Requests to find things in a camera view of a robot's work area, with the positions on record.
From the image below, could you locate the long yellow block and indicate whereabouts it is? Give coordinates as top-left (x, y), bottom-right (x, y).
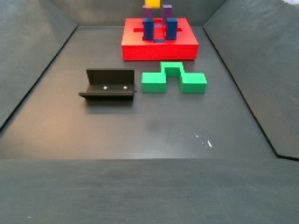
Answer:
top-left (145, 0), bottom-right (162, 9)

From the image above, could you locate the red slotted board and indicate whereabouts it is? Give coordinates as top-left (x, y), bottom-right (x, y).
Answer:
top-left (122, 17), bottom-right (199, 61)

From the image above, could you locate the green stepped block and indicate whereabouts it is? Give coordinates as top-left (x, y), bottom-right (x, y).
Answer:
top-left (142, 62), bottom-right (209, 94)

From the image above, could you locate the blue U-shaped block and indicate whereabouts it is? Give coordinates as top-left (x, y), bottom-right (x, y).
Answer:
top-left (143, 17), bottom-right (178, 43)

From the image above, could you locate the purple U-shaped block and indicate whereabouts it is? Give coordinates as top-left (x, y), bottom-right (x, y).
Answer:
top-left (143, 4), bottom-right (174, 24)

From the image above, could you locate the black angled bracket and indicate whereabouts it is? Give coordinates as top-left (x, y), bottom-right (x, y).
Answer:
top-left (79, 68), bottom-right (137, 100)

